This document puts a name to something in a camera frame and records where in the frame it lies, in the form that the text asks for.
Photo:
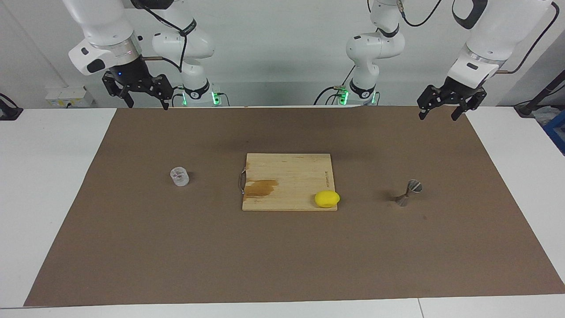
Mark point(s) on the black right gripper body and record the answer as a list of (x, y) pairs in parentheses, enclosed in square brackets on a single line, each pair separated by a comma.
[(132, 75)]

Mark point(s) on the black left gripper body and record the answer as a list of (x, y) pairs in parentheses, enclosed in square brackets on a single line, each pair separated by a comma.
[(459, 90)]

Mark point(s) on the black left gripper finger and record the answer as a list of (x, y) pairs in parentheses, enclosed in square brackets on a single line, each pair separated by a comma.
[(474, 101), (430, 97)]

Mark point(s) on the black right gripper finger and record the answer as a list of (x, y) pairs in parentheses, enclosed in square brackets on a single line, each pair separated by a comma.
[(164, 88), (115, 88)]

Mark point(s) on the clear plastic cup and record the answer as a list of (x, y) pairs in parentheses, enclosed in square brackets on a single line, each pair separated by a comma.
[(179, 177)]

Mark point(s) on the steel double jigger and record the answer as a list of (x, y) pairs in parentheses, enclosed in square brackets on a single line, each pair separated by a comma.
[(412, 187)]

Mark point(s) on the black tripod leg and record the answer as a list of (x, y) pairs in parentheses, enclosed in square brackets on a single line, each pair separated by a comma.
[(540, 95)]

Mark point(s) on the crumpled clear plastic bag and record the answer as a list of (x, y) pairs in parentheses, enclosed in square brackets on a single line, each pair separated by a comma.
[(545, 117)]

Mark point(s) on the black stand base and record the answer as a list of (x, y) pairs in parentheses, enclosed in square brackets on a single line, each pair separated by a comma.
[(9, 112)]

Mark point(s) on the yellow lemon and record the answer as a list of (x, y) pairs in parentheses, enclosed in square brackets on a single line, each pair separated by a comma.
[(327, 199)]

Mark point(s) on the wooden cutting board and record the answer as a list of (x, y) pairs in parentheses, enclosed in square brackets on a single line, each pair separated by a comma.
[(291, 176)]

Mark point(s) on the brown table mat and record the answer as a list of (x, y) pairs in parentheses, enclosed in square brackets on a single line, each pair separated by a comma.
[(176, 256)]

